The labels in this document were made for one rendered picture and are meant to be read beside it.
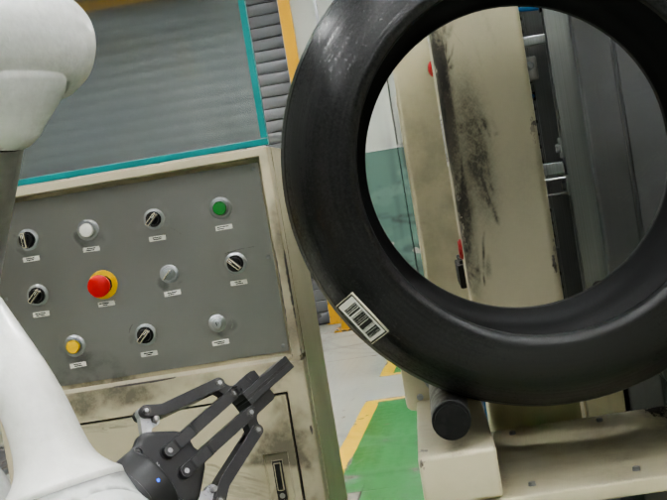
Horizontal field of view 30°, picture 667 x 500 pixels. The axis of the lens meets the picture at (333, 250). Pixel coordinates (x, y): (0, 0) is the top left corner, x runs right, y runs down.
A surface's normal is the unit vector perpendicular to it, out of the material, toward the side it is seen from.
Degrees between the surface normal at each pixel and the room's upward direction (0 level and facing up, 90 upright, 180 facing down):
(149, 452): 70
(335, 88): 85
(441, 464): 90
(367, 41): 83
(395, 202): 90
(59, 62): 121
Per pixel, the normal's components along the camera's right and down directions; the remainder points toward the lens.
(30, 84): 0.73, 0.46
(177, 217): -0.06, 0.07
